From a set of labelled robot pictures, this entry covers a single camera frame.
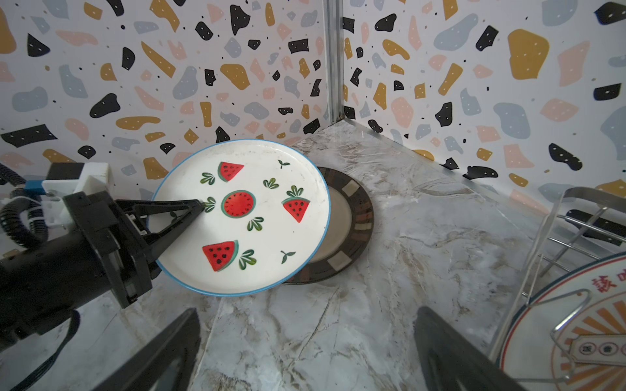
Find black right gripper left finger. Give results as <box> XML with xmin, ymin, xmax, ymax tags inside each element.
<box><xmin>96</xmin><ymin>309</ymin><xmax>201</xmax><ymax>390</ymax></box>

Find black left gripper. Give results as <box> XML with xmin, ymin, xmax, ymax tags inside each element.
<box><xmin>63</xmin><ymin>191</ymin><xmax>204</xmax><ymax>308</ymax></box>

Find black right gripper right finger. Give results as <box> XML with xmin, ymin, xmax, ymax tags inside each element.
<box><xmin>414</xmin><ymin>306</ymin><xmax>524</xmax><ymax>391</ymax></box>

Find white watermelon pattern plate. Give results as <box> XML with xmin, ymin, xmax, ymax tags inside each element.
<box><xmin>154</xmin><ymin>139</ymin><xmax>331</xmax><ymax>297</ymax></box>

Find black rimmed cream plate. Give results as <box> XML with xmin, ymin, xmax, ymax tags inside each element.
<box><xmin>285</xmin><ymin>167</ymin><xmax>374</xmax><ymax>285</ymax></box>

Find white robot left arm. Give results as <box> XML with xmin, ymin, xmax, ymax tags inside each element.
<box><xmin>1</xmin><ymin>192</ymin><xmax>204</xmax><ymax>350</ymax></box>

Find white plate orange sunburst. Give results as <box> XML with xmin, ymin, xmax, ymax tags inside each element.
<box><xmin>497</xmin><ymin>253</ymin><xmax>625</xmax><ymax>390</ymax></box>

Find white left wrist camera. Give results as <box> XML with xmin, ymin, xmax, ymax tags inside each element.
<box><xmin>24</xmin><ymin>162</ymin><xmax>113</xmax><ymax>230</ymax></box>

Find metal wire dish rack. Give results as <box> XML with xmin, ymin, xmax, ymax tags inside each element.
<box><xmin>488</xmin><ymin>181</ymin><xmax>625</xmax><ymax>369</ymax></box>

